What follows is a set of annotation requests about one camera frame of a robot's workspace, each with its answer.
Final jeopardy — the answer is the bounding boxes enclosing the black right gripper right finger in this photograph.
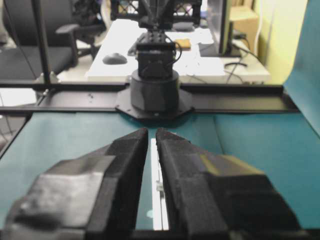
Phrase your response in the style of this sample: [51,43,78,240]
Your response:
[156,128,310,240]

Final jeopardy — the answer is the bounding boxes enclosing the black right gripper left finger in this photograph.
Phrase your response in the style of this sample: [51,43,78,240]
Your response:
[4,128,148,240]

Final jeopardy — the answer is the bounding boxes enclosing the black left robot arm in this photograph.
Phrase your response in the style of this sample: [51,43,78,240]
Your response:
[110,0,202,120]

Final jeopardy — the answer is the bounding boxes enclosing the white desk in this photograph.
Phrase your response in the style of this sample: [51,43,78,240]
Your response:
[84,19,272,81]

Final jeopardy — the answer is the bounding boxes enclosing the black computer mouse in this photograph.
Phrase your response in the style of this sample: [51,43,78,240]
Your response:
[102,52,128,65]

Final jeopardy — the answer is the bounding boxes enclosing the black office chair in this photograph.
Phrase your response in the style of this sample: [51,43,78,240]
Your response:
[0,0,107,81]

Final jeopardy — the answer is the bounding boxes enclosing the black computer monitor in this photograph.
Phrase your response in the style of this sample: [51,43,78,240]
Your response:
[206,0,241,58]

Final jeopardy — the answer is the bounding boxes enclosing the cardboard box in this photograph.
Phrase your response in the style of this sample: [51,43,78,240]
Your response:
[230,5,259,53]

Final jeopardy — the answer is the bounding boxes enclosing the aluminium profile rail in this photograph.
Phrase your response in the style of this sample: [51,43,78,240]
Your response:
[150,138,169,231]

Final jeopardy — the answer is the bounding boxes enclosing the black metal frame rail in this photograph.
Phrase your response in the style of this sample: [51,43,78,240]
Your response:
[0,83,299,120]

